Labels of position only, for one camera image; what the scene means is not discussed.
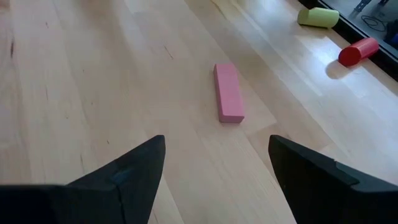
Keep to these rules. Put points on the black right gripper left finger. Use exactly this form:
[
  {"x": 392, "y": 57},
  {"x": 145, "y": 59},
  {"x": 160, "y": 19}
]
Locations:
[{"x": 93, "y": 202}]

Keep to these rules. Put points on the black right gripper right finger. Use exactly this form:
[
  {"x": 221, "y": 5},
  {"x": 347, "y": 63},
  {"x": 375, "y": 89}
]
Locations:
[{"x": 326, "y": 199}]

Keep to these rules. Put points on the pink block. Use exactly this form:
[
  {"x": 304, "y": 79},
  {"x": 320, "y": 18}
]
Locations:
[{"x": 228, "y": 93}]

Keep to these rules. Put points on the red cylinder block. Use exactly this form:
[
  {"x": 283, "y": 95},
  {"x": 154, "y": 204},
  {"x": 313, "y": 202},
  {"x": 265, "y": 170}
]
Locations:
[{"x": 357, "y": 52}]

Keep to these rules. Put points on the light green cylinder block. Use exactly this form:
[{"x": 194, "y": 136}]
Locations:
[{"x": 318, "y": 17}]

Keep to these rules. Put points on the dark blue floor object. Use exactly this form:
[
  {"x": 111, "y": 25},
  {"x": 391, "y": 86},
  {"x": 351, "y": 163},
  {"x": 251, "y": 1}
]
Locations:
[{"x": 393, "y": 37}]

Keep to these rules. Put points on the black metal stand foot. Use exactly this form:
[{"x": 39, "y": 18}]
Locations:
[{"x": 362, "y": 4}]

